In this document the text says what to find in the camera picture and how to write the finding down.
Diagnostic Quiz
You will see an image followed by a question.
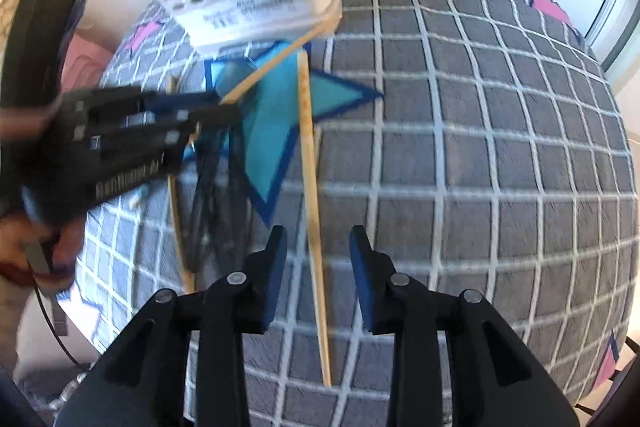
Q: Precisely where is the pink plastic stool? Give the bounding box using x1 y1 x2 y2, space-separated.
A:
61 35 113 91

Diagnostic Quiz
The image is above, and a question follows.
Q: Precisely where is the person's hand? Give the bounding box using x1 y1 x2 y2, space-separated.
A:
1 212 86 293

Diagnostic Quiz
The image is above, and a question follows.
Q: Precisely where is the grey checked tablecloth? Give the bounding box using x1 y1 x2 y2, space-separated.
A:
56 0 640 427

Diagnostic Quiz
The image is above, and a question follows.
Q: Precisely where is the dark translucent plastic spoon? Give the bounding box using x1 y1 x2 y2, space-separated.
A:
184 128 228 273

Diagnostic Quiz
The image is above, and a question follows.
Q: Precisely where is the plain bamboo chopstick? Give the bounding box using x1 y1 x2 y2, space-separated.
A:
296 50 333 387

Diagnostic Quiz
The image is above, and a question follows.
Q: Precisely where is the bamboo chopstick blue dotted end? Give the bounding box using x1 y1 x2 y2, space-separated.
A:
221 16 342 104

